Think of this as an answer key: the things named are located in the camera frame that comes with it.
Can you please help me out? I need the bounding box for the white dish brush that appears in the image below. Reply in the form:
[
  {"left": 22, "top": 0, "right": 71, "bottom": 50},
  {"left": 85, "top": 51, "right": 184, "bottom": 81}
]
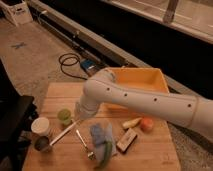
[{"left": 49, "top": 120, "right": 80, "bottom": 146}]

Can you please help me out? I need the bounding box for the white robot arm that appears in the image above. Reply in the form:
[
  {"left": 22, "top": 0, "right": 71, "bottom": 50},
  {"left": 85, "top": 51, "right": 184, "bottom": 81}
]
[{"left": 75, "top": 68, "right": 213, "bottom": 143}]

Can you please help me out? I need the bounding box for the green plastic cup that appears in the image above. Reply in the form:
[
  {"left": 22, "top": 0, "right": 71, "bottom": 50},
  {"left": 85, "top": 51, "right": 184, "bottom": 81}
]
[{"left": 57, "top": 109, "right": 71, "bottom": 126}]

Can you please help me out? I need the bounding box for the white paper cup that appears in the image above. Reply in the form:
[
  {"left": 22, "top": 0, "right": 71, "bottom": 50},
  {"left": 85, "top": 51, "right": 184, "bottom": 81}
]
[{"left": 31, "top": 117, "right": 51, "bottom": 136}]

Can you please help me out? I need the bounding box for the small metal cup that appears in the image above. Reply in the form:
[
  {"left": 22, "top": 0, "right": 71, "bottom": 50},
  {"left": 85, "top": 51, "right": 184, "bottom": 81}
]
[{"left": 34, "top": 136, "right": 51, "bottom": 152}]

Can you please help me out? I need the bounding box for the blue power device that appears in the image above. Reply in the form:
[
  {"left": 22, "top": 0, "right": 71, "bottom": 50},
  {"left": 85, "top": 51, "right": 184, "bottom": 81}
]
[{"left": 80, "top": 59, "right": 100, "bottom": 77}]

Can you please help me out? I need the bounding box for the yellow plastic bin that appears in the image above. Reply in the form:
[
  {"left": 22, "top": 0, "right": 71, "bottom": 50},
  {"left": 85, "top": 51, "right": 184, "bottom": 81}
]
[{"left": 102, "top": 66, "right": 171, "bottom": 111}]

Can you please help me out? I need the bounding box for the yellow banana toy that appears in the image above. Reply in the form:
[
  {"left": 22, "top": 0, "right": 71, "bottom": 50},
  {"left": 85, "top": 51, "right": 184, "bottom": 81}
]
[{"left": 122, "top": 118, "right": 141, "bottom": 129}]

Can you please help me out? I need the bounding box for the blue grey cloth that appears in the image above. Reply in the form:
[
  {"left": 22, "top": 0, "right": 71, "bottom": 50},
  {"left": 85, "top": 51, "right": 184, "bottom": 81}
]
[{"left": 90, "top": 123, "right": 117, "bottom": 162}]

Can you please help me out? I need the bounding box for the orange fruit toy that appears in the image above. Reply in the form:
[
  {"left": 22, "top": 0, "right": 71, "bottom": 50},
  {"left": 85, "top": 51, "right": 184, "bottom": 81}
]
[{"left": 140, "top": 117, "right": 154, "bottom": 132}]

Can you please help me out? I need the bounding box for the wooden block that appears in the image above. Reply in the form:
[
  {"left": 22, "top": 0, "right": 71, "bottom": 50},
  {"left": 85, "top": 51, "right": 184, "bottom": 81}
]
[{"left": 116, "top": 128, "right": 137, "bottom": 153}]

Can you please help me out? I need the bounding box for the green vegetable toy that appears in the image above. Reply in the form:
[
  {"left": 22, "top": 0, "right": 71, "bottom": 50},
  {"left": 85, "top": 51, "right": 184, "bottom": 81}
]
[{"left": 96, "top": 141, "right": 112, "bottom": 169}]

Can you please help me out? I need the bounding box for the black chair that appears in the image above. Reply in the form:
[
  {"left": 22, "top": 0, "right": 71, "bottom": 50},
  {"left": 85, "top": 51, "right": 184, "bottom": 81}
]
[{"left": 0, "top": 60, "right": 38, "bottom": 171}]

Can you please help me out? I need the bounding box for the white cardboard box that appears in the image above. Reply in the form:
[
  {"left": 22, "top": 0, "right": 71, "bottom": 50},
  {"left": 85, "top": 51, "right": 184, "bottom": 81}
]
[{"left": 0, "top": 0, "right": 33, "bottom": 27}]

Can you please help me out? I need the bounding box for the black coiled cable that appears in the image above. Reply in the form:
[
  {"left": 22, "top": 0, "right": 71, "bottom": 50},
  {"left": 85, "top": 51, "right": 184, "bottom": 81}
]
[{"left": 58, "top": 52, "right": 93, "bottom": 83}]

